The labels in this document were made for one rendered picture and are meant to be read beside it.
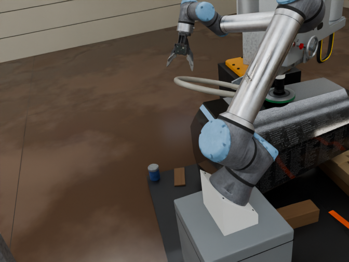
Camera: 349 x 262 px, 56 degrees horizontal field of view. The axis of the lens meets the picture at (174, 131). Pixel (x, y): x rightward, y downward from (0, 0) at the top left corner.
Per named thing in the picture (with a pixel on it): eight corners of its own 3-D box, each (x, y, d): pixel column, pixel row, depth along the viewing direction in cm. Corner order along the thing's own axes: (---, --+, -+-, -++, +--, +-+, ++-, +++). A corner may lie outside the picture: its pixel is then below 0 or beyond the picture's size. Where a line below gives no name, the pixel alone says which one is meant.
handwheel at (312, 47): (304, 53, 231) (306, 31, 223) (318, 55, 224) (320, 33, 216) (293, 60, 223) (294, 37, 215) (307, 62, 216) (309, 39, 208)
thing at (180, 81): (211, 82, 220) (212, 77, 219) (276, 99, 187) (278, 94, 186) (155, 79, 186) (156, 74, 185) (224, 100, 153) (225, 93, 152)
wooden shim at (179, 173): (174, 169, 319) (174, 168, 318) (184, 168, 318) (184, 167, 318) (174, 186, 297) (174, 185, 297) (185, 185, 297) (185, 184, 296)
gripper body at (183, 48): (172, 53, 181) (175, 31, 178) (176, 54, 189) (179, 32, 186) (185, 56, 180) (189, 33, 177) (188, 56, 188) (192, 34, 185)
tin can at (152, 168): (155, 173, 318) (152, 162, 311) (162, 177, 312) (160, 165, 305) (147, 179, 312) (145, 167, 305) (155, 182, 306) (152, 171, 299)
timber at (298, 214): (281, 232, 239) (281, 221, 233) (272, 221, 249) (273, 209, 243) (318, 221, 244) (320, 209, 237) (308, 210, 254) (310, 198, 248)
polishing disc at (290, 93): (301, 93, 235) (301, 92, 234) (281, 104, 225) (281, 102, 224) (277, 86, 250) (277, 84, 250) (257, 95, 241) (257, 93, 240)
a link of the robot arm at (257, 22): (340, 11, 132) (223, 21, 185) (326, -8, 124) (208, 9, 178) (330, 37, 131) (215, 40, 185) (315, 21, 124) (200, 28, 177)
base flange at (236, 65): (224, 63, 342) (224, 59, 340) (268, 54, 348) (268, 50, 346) (243, 80, 300) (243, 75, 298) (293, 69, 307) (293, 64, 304)
